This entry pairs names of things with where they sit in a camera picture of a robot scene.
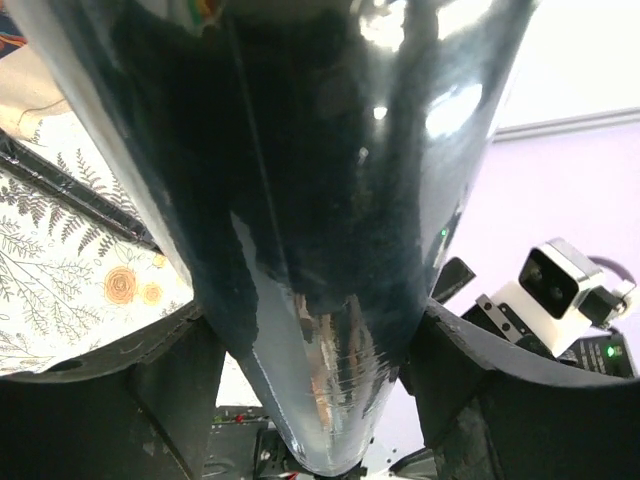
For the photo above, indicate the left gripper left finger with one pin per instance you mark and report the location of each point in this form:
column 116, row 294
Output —
column 140, row 407

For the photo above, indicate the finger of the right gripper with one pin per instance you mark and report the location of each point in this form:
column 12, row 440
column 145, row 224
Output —
column 454, row 276

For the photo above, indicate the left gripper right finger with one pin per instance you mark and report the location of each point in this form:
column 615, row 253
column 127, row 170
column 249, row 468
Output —
column 491, row 410

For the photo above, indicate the black shuttlecock tube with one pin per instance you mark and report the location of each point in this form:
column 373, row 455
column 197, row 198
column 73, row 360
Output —
column 303, row 164

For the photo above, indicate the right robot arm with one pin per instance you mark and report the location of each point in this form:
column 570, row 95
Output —
column 595, row 350

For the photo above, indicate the floral table mat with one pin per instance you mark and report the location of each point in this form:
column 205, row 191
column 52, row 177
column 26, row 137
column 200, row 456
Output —
column 69, row 286

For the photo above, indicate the beige canvas tote bag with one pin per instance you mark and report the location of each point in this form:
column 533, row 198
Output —
column 29, row 95

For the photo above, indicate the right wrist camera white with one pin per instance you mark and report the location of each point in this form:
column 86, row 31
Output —
column 559, row 294

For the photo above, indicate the white racket black handle front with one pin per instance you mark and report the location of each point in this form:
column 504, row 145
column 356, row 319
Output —
column 33, row 169

